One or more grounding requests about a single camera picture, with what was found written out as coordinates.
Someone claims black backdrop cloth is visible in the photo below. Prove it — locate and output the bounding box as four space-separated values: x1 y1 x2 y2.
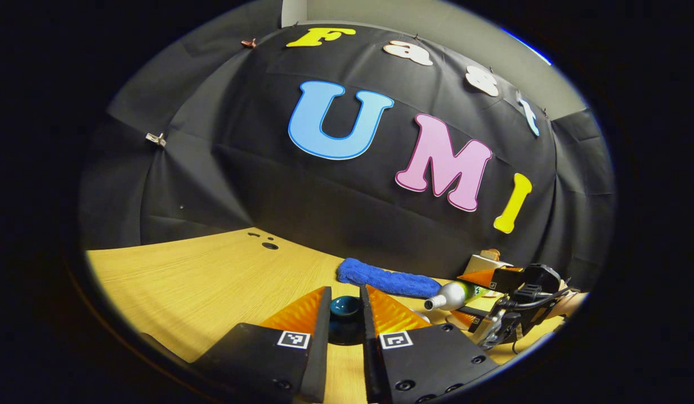
77 22 615 292

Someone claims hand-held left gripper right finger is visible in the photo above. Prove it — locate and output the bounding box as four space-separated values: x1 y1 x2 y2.
360 284 499 404

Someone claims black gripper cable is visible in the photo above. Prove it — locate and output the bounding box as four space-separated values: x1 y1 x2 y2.
495 289 572 316

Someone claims green label water bottle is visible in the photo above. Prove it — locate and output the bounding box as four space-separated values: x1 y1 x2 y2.
424 282 493 312

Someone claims blue towel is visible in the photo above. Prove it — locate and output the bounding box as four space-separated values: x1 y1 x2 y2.
337 258 443 299

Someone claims white toaster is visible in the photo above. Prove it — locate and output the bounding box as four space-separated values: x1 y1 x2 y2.
465 254 514 277

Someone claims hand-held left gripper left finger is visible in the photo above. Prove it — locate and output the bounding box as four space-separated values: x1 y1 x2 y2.
191 286 332 404

